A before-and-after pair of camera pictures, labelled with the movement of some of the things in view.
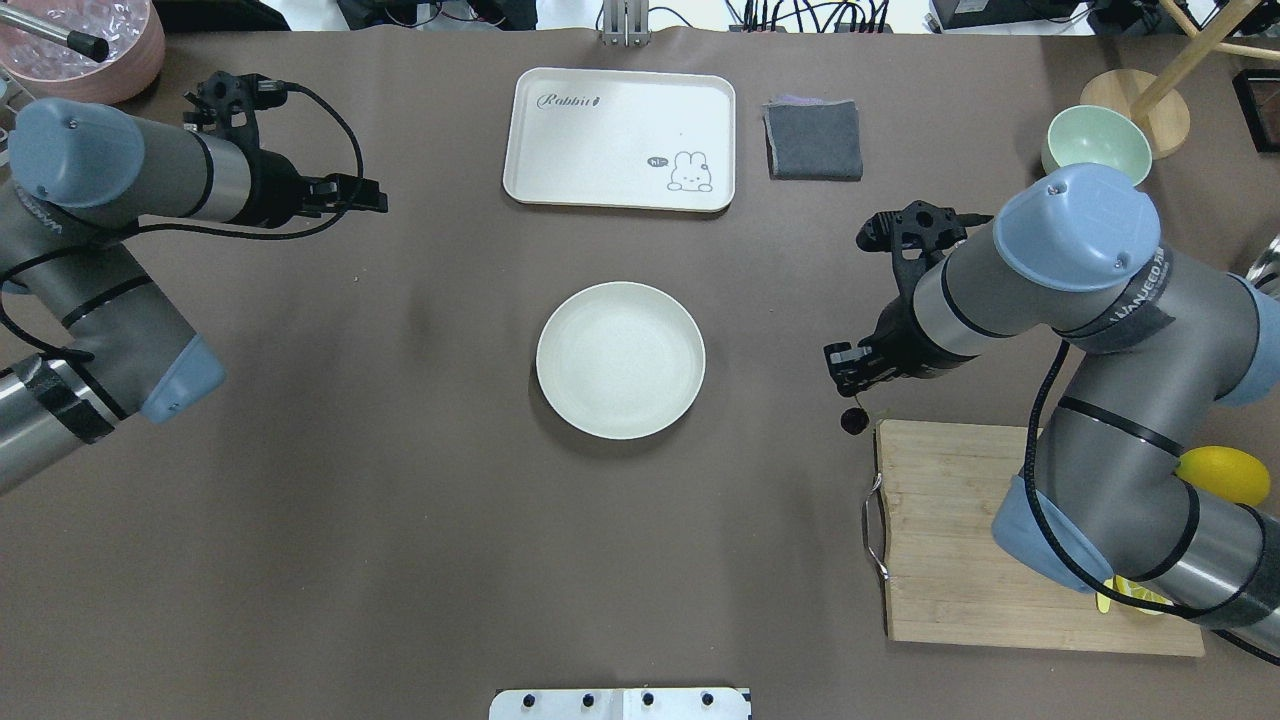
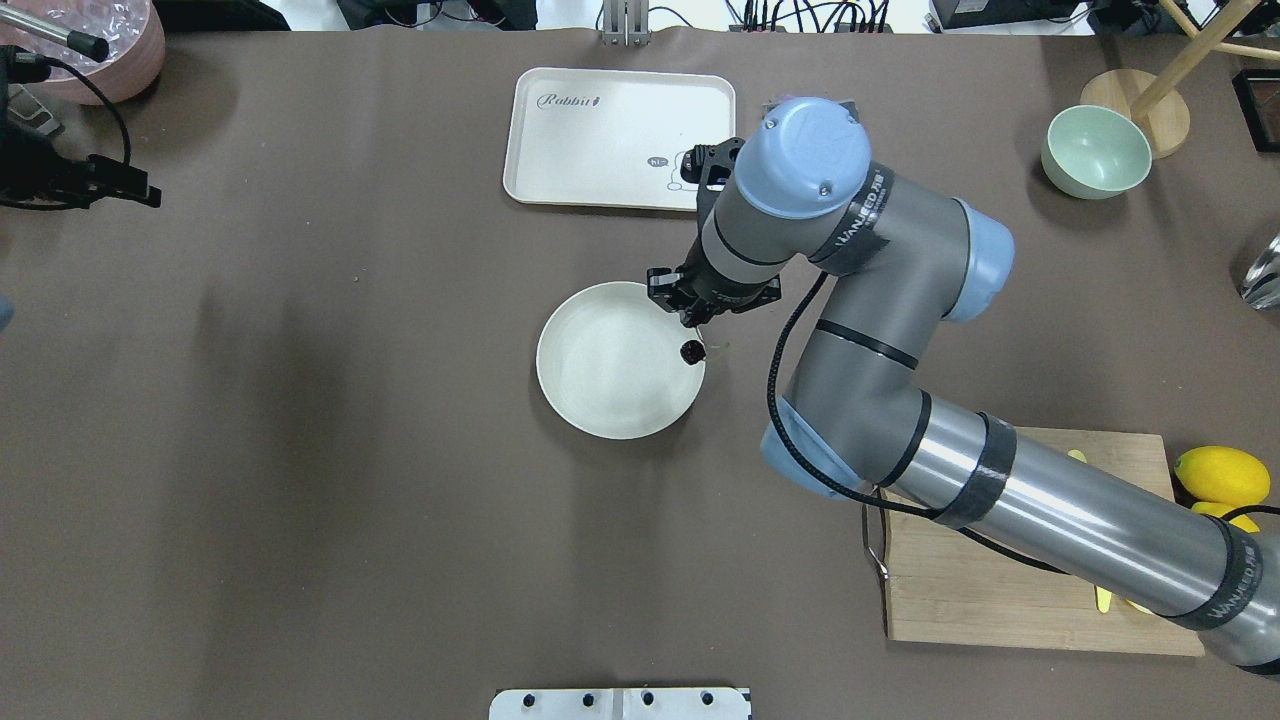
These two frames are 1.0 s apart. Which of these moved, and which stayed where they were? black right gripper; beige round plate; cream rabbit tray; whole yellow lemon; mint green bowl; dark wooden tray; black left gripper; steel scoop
Moved: black right gripper; black left gripper
Stayed: dark wooden tray; whole yellow lemon; beige round plate; cream rabbit tray; mint green bowl; steel scoop
